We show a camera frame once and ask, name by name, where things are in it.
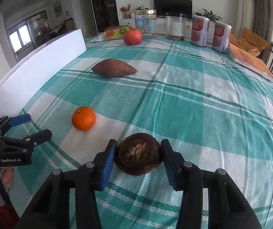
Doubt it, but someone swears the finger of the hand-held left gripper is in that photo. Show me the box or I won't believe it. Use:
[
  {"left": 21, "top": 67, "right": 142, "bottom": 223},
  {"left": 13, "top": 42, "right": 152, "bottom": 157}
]
[
  {"left": 0, "top": 114, "right": 31, "bottom": 131},
  {"left": 0, "top": 128, "right": 53, "bottom": 153}
]

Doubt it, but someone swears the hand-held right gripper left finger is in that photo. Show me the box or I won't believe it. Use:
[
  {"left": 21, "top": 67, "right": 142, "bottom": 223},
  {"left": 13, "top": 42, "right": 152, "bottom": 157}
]
[{"left": 15, "top": 139, "right": 118, "bottom": 229}]

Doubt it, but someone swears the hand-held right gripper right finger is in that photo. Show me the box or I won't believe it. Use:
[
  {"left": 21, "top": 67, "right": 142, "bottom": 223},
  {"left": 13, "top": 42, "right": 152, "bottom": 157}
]
[{"left": 160, "top": 139, "right": 263, "bottom": 229}]

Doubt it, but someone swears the dark brown water chestnut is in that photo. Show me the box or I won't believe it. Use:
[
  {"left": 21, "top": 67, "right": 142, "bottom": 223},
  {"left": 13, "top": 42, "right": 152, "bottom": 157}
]
[{"left": 115, "top": 133, "right": 163, "bottom": 177}]

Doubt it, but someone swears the bright orange tangerine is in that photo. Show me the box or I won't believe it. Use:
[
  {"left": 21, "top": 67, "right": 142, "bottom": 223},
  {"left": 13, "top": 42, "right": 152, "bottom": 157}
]
[{"left": 72, "top": 106, "right": 96, "bottom": 131}]

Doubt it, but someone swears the teal checked tablecloth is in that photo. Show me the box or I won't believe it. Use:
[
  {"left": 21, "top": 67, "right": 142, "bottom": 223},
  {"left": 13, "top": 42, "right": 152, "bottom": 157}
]
[{"left": 15, "top": 35, "right": 273, "bottom": 229}]

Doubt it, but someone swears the bright window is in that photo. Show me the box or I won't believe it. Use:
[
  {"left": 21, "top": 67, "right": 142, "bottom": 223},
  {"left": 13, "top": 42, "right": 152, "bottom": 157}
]
[{"left": 8, "top": 24, "right": 31, "bottom": 52}]

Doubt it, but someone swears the short brown sweet potato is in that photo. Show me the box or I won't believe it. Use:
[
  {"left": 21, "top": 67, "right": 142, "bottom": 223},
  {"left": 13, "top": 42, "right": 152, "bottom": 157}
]
[{"left": 92, "top": 58, "right": 137, "bottom": 78}]

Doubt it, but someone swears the wooden dining chair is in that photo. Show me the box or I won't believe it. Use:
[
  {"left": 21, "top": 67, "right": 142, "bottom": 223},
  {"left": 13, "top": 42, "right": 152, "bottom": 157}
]
[{"left": 64, "top": 18, "right": 74, "bottom": 32}]

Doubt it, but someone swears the fruit-print snack packet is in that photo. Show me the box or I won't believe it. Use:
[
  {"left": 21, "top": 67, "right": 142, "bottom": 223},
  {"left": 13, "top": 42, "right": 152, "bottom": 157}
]
[{"left": 90, "top": 26, "right": 133, "bottom": 43}]

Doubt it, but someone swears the red apple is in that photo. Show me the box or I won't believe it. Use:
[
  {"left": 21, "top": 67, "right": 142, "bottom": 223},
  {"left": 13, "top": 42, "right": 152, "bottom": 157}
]
[{"left": 123, "top": 28, "right": 143, "bottom": 46}]

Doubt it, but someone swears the orange book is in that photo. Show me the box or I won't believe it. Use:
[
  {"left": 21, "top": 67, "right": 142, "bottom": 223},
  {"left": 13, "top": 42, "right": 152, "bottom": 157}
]
[{"left": 227, "top": 43, "right": 273, "bottom": 81}]

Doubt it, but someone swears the red and white tin can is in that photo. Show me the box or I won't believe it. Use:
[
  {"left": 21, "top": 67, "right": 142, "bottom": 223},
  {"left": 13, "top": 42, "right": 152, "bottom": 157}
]
[
  {"left": 191, "top": 15, "right": 210, "bottom": 47},
  {"left": 212, "top": 21, "right": 232, "bottom": 53}
]

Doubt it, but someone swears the black glass cabinet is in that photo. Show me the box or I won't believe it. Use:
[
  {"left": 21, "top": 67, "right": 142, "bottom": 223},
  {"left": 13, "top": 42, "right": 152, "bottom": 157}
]
[{"left": 89, "top": 0, "right": 120, "bottom": 32}]

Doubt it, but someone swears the clear plastic jar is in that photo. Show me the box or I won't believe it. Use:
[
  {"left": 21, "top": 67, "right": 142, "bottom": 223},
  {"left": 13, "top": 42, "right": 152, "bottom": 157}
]
[{"left": 165, "top": 12, "right": 187, "bottom": 41}]

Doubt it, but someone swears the glass jar with gold lid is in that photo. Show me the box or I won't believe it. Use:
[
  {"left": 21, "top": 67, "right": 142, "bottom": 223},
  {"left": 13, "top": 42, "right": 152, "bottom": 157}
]
[{"left": 134, "top": 10, "right": 157, "bottom": 34}]

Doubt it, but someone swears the white television cabinet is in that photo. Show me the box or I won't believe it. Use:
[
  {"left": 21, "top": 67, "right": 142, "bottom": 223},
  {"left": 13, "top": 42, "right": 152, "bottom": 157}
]
[{"left": 119, "top": 17, "right": 194, "bottom": 32}]

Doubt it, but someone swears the orange lounge chair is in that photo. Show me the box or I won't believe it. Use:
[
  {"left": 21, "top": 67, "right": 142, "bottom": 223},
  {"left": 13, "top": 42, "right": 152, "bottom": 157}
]
[{"left": 229, "top": 27, "right": 269, "bottom": 58}]

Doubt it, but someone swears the red flower plant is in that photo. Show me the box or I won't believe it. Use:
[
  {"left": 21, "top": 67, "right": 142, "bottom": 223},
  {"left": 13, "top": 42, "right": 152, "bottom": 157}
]
[{"left": 120, "top": 4, "right": 131, "bottom": 19}]

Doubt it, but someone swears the large leafy potted plant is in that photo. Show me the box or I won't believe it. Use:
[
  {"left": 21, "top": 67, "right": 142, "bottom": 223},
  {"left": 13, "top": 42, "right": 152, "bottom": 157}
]
[{"left": 202, "top": 9, "right": 222, "bottom": 23}]

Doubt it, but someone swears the black television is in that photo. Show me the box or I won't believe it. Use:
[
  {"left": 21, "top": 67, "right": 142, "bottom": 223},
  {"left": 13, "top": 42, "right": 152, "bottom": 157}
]
[{"left": 153, "top": 0, "right": 193, "bottom": 18}]

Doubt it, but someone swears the grey curtain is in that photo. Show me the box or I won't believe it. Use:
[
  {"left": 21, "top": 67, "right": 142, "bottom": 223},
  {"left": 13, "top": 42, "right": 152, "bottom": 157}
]
[{"left": 252, "top": 0, "right": 273, "bottom": 44}]

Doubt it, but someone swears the framed wall painting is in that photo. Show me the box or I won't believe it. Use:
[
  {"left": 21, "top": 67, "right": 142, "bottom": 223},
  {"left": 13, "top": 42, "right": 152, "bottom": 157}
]
[{"left": 53, "top": 0, "right": 62, "bottom": 17}]

